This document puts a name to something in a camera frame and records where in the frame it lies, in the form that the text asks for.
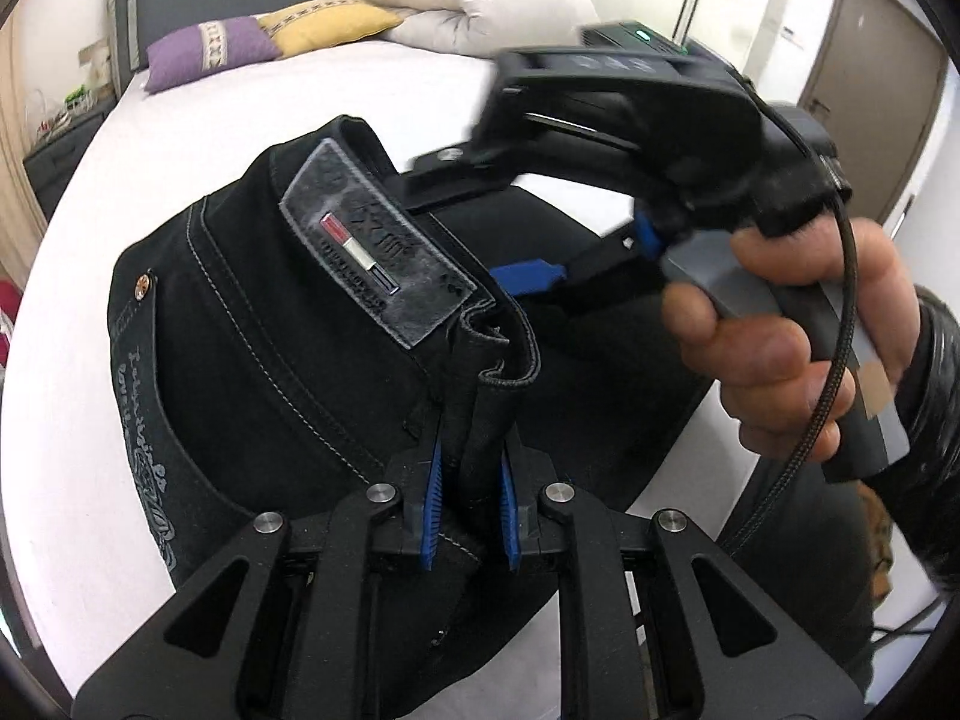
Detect dark grey nightstand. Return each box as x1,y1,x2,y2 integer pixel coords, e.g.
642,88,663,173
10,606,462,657
22,94,118,223

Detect brown door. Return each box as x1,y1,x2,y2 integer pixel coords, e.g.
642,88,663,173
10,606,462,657
796,0,949,227

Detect black denim pants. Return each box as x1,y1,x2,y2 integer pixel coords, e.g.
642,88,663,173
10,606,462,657
105,114,725,720

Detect person's dark clothing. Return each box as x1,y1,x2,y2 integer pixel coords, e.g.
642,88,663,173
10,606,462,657
720,457,895,698

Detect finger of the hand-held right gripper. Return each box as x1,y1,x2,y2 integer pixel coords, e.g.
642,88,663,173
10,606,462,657
489,227,665,313
405,145,527,215

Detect bed with white sheet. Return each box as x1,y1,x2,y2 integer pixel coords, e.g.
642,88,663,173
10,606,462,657
0,37,751,707

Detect person's right hand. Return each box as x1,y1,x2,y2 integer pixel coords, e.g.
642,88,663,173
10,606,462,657
660,217,925,466

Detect black braided cable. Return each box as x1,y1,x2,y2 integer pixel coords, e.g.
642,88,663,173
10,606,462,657
716,157,863,550

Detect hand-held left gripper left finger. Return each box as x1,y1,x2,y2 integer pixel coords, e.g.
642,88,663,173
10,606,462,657
71,427,451,720

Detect red bag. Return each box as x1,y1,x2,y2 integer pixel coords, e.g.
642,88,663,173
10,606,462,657
0,277,31,347

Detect yellow pillow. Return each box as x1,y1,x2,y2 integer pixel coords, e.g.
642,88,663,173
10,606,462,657
259,0,403,58

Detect beige curtain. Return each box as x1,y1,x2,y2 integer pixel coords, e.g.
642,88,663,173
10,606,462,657
0,67,47,287

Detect purple pillow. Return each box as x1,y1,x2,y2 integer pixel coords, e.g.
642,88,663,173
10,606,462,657
144,15,283,95

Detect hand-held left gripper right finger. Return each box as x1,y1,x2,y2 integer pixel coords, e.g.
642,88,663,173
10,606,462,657
495,435,863,720

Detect person's right forearm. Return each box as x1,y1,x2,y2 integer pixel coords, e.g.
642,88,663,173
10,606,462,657
891,283,960,605

